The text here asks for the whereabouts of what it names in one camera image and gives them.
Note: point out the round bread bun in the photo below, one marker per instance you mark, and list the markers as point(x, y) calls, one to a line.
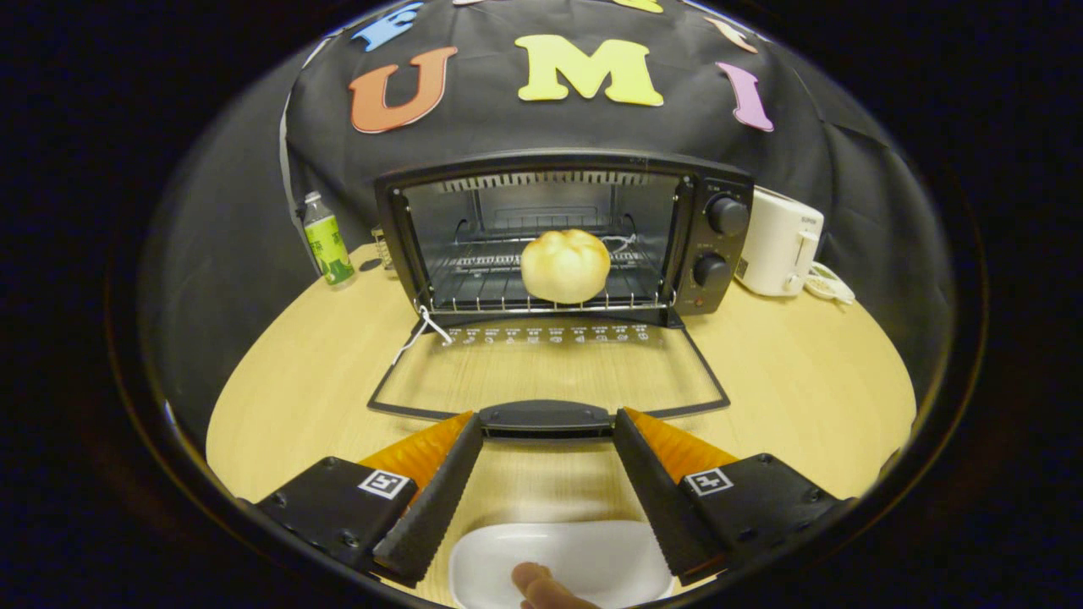
point(565, 266)

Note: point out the white plate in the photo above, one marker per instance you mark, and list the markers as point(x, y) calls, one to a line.
point(592, 558)

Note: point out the green label drink bottle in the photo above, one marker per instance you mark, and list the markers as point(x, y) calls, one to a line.
point(328, 245)

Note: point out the white divided snack dish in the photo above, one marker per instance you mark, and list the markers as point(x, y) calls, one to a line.
point(829, 286)

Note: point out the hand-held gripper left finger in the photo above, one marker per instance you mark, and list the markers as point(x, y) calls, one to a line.
point(440, 507)

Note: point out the white pop-up toaster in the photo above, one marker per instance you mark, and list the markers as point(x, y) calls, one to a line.
point(774, 245)

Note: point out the black toaster oven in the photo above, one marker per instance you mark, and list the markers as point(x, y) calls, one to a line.
point(719, 241)

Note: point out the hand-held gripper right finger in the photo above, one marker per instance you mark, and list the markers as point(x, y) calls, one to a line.
point(660, 499)

